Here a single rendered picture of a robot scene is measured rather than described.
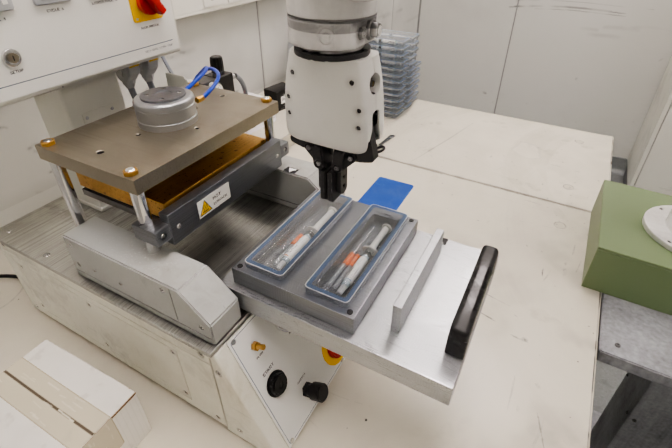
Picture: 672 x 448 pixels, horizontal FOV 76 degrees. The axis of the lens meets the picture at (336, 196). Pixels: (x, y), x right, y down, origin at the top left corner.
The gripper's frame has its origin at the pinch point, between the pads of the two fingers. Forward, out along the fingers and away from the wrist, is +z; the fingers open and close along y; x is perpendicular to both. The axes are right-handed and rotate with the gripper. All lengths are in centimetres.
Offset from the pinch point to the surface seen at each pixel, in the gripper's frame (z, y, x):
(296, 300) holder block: 10.1, -1.0, 10.0
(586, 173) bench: 34, -31, -86
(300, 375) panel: 27.9, 0.7, 8.2
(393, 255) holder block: 9.3, -7.8, -1.5
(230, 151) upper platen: 3.0, 19.6, -3.9
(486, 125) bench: 34, 0, -105
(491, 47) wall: 45, 30, -251
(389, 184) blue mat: 34, 14, -54
